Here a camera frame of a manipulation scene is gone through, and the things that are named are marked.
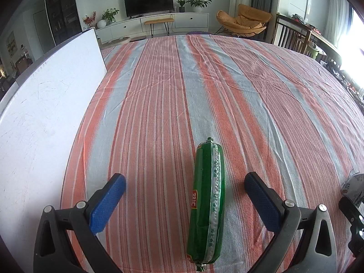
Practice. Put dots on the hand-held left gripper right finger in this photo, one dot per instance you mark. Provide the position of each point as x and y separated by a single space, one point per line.
261 202

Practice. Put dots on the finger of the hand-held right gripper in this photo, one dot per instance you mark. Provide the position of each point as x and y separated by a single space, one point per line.
351 212

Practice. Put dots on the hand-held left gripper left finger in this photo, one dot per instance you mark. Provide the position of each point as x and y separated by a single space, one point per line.
109 202

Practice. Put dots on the triangular grey snack packet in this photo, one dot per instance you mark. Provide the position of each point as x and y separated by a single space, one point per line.
354 186

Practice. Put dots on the green sausage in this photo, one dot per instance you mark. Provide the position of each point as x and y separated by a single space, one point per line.
204 204

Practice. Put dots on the white cardboard box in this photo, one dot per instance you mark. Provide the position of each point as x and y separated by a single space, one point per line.
42 113

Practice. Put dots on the orange grey striped tablecloth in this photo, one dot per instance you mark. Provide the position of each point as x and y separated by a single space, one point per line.
159 105

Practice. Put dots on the row of jars and packets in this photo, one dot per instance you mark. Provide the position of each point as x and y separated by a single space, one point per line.
347 79

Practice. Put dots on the dark wooden slatted chair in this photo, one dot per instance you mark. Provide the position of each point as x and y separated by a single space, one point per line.
290 34
331 52

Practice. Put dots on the green plastic container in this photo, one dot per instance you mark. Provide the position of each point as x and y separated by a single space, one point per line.
317 51

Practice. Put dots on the round white vase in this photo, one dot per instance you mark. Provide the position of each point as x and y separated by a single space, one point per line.
102 23

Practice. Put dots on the purple floor mat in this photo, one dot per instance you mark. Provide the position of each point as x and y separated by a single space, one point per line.
199 33

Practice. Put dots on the orange lounge chair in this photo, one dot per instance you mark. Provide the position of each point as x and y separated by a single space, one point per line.
247 21

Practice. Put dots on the red flower plant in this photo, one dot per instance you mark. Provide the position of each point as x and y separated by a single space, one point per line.
89 20

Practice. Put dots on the bushy green potted plant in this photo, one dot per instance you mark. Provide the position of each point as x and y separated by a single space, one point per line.
110 15

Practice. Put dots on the pile of clothes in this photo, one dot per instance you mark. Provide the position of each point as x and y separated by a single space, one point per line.
301 20

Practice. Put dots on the wooden bench with metal legs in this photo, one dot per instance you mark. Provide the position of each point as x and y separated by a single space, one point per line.
158 21

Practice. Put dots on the white television cabinet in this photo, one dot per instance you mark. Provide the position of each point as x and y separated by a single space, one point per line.
193 20

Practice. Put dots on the white sheer curtain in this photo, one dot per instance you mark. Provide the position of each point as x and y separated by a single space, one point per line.
337 14

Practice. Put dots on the dark display cabinet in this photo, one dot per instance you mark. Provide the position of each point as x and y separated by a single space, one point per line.
62 8

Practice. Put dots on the black television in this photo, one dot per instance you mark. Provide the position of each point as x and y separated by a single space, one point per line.
148 1

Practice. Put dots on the small potted plant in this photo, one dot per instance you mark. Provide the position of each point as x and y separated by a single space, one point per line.
181 5

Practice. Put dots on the large green potted plant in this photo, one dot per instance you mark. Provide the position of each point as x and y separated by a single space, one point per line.
197 2

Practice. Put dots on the framed wall picture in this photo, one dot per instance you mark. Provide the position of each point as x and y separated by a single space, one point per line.
10 44

